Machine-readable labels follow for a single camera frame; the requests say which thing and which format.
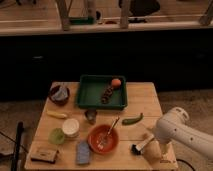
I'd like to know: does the white handled black brush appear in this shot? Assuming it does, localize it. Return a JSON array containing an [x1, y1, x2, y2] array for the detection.
[[131, 135, 154, 155]]

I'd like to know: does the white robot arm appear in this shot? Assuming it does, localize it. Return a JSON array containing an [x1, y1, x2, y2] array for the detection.
[[153, 107, 213, 160]]

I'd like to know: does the small metal cup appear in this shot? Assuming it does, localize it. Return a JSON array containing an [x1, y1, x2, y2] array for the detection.
[[85, 109, 97, 124]]

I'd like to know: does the white cup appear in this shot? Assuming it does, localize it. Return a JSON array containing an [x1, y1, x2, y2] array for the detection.
[[62, 118, 80, 138]]

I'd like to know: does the light green cup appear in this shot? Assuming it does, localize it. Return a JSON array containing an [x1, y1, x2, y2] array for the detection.
[[49, 128, 65, 145]]

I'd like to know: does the brown pine cone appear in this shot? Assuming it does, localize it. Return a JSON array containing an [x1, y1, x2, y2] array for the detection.
[[101, 86, 113, 104]]

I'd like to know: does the orange fruit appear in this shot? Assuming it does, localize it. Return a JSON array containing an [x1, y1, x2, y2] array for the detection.
[[111, 78, 121, 89]]

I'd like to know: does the green plastic tray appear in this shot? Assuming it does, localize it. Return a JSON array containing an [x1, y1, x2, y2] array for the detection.
[[75, 75, 128, 110]]

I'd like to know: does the green cucumber toy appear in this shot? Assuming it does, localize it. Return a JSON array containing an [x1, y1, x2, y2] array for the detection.
[[122, 113, 143, 125]]

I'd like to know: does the grey cloth in bowl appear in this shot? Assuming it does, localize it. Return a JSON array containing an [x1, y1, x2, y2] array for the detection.
[[52, 86, 68, 101]]

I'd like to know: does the dark brown bowl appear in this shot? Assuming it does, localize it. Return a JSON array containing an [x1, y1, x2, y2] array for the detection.
[[48, 85, 70, 106]]

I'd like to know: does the orange bowl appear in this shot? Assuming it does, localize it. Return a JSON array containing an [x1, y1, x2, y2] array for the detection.
[[87, 124, 119, 155]]

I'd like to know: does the yellow banana toy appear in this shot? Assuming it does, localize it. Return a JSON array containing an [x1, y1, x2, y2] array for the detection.
[[47, 111, 67, 119]]

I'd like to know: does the blue grey sponge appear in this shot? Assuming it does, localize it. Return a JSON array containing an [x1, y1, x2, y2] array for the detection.
[[76, 140, 90, 165]]

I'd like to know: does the wooden block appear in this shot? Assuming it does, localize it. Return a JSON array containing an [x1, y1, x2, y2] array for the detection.
[[30, 147, 59, 164]]

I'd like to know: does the black pole stand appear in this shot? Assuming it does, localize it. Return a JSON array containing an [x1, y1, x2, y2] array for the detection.
[[11, 122, 24, 171]]

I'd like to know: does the black floor cable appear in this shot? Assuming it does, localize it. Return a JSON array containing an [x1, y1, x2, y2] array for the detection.
[[175, 158, 198, 171]]

